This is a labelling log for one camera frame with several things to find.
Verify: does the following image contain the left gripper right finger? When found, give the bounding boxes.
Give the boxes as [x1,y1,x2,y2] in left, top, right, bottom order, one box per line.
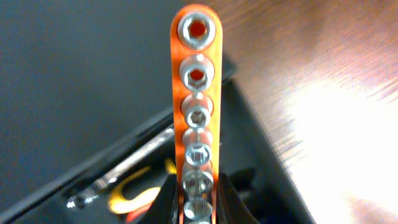
[216,174,259,224]

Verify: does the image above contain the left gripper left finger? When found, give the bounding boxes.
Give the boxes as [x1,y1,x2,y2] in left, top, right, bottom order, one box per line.
[139,174,179,224]

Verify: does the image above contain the red small cutting pliers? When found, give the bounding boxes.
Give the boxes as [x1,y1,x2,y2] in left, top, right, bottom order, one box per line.
[125,203,152,223]

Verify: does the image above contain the black gift box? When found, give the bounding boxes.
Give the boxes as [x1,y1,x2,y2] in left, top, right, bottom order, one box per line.
[0,0,317,224]

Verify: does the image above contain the yellow black stubby screwdriver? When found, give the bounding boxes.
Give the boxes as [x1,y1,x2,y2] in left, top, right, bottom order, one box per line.
[108,159,177,215]

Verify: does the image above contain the chrome blue ratchet wrench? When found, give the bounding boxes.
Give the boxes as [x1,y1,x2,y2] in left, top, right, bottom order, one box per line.
[66,124,175,210]

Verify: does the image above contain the orange socket bit holder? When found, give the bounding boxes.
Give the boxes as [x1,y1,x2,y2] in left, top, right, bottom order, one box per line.
[170,4,223,223]

